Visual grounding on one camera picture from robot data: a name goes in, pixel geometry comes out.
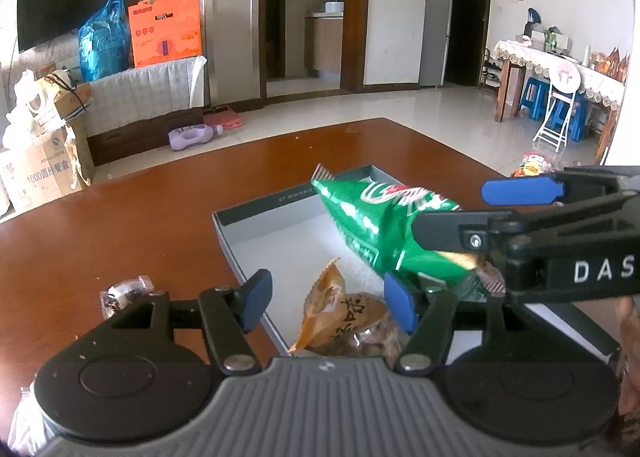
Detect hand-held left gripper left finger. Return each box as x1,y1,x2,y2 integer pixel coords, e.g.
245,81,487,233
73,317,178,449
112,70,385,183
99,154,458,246
100,268,274,378

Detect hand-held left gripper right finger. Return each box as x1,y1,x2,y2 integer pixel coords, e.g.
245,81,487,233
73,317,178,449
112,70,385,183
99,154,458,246
383,271,509,378

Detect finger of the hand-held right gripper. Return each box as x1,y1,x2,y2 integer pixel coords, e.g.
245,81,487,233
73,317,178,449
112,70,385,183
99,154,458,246
480,166,640,208
412,210,512,254

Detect grey cardboard box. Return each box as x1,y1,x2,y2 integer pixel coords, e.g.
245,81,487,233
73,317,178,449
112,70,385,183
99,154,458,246
211,164,623,369

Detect tan snack packet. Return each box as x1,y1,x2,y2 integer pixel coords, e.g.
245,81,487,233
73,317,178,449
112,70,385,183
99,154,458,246
288,257,351,357

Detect green snack bag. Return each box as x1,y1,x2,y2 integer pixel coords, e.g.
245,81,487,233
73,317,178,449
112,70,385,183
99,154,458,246
310,163,493,302

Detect brown packaged snacks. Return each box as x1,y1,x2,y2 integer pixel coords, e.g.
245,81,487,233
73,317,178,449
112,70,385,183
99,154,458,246
592,46,631,83

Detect person's right hand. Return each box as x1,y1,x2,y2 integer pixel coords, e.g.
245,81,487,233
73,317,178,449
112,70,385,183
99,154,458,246
614,296,640,380

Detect colourful snack bag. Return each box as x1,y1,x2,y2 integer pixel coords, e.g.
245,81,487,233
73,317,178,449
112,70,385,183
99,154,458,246
510,150,557,179

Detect brown snack packet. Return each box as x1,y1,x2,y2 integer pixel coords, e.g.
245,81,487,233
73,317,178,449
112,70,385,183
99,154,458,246
477,257,508,295

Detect blue plastic stool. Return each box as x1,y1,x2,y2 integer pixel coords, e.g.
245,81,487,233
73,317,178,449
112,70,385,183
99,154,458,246
544,91,592,142
518,76,551,121

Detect white folding chair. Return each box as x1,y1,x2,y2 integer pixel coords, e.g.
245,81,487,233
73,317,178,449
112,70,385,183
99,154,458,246
532,60,584,153

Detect shoe rack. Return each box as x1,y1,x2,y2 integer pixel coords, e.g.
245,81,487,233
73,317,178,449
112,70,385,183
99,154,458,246
479,48,504,88

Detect dining table with tablecloth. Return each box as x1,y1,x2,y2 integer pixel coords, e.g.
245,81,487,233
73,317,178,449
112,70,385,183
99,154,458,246
488,39,629,164

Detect silver black candy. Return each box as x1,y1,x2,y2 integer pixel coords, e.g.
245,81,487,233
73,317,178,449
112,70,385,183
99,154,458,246
99,275,154,321

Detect purple detergent bottle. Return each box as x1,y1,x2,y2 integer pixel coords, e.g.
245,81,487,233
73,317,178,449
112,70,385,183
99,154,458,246
168,123,225,152

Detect pink flat item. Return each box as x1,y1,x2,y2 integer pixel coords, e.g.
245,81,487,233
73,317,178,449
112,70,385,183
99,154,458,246
202,106,246,131

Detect dark wooden television cabinet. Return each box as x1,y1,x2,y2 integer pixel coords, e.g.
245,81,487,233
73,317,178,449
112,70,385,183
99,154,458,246
87,106,207,167

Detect wooden kitchen cabinet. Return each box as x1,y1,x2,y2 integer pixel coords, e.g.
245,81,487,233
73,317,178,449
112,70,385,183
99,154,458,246
303,12,346,76

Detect white cabinet cloth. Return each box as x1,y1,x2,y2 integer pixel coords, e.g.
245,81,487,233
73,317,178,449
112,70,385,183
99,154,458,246
84,56,209,139

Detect large cardboard box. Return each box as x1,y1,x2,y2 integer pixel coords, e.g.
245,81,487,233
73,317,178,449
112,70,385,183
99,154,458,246
0,123,96,214

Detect clear small packet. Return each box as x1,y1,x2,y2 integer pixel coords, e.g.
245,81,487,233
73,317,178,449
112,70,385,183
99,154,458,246
7,381,52,454

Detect small cardboard box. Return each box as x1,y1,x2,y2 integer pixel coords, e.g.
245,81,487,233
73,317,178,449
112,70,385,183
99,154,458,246
34,71,94,122

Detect orange carton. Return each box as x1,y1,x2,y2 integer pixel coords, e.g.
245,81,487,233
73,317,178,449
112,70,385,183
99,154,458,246
127,0,204,69

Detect blue plastic bag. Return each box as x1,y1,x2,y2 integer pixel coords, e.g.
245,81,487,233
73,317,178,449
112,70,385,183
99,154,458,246
77,0,132,83

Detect white plastic bag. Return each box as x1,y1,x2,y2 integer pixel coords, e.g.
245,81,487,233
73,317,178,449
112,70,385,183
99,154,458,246
2,69,57,149

